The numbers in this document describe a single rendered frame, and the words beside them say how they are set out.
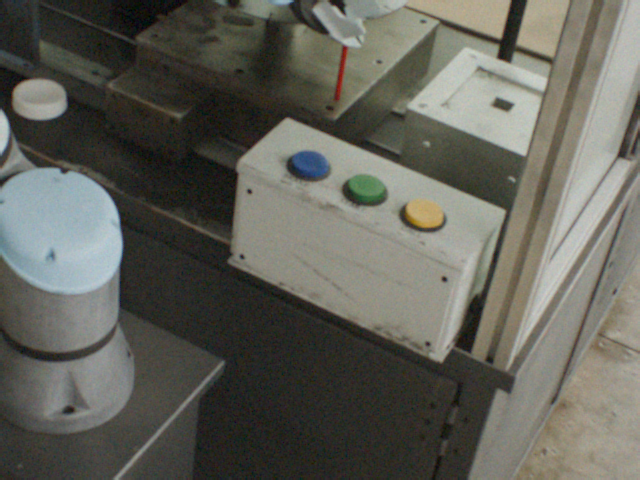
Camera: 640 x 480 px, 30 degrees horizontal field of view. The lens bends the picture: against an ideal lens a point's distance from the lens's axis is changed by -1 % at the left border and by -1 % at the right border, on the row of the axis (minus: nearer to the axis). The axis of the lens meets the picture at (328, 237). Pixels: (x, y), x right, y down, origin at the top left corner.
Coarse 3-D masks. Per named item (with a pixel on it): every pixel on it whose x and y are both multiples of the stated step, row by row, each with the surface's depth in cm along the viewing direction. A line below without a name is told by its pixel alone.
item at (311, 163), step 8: (304, 152) 134; (312, 152) 134; (296, 160) 132; (304, 160) 132; (312, 160) 133; (320, 160) 133; (296, 168) 132; (304, 168) 131; (312, 168) 132; (320, 168) 132; (312, 176) 132
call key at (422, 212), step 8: (416, 200) 130; (424, 200) 130; (408, 208) 128; (416, 208) 128; (424, 208) 129; (432, 208) 129; (440, 208) 129; (408, 216) 128; (416, 216) 127; (424, 216) 128; (432, 216) 128; (440, 216) 128; (416, 224) 127; (424, 224) 127; (432, 224) 127
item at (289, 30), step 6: (270, 24) 163; (276, 24) 163; (282, 24) 162; (288, 24) 162; (294, 24) 162; (270, 30) 164; (276, 30) 163; (282, 30) 163; (288, 30) 163; (294, 30) 163; (300, 30) 163; (306, 30) 164; (288, 36) 163; (294, 36) 163
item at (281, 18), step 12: (216, 0) 148; (228, 0) 149; (240, 0) 149; (252, 0) 150; (264, 0) 150; (384, 0) 154; (396, 0) 154; (408, 0) 155; (240, 12) 147; (252, 12) 147; (264, 12) 148; (276, 12) 148; (288, 12) 148; (384, 12) 151; (300, 24) 147
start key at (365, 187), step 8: (360, 176) 132; (368, 176) 132; (352, 184) 130; (360, 184) 130; (368, 184) 131; (376, 184) 131; (352, 192) 130; (360, 192) 129; (368, 192) 130; (376, 192) 130; (368, 200) 129; (376, 200) 130
